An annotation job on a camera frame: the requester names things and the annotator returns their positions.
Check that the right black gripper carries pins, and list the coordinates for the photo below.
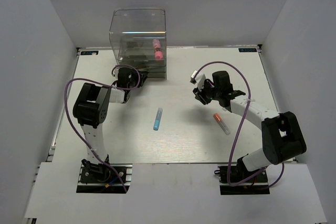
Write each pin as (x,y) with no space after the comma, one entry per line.
(200,95)

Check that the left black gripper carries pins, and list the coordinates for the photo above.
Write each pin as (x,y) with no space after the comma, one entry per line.
(143,77)

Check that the pink capped marker bottle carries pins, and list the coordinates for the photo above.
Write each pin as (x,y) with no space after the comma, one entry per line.
(158,54)

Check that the blue highlighter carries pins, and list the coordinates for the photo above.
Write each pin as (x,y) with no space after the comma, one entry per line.
(157,119)

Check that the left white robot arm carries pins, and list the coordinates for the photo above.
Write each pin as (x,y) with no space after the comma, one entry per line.
(91,107)

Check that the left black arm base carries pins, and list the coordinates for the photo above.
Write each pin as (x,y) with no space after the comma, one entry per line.
(100,179)

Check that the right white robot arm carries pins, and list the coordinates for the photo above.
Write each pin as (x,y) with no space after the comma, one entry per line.
(281,134)

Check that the orange highlighter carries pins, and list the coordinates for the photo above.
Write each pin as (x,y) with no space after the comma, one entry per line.
(221,123)

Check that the clear acrylic drawer organizer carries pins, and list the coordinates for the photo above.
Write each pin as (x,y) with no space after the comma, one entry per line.
(131,33)

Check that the left blue corner label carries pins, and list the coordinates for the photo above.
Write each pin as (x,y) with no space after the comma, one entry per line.
(89,53)

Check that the blue corner label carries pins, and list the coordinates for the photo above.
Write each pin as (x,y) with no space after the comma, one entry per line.
(89,53)
(247,49)

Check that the right blue corner label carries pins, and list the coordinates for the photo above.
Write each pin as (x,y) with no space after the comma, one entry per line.
(247,49)

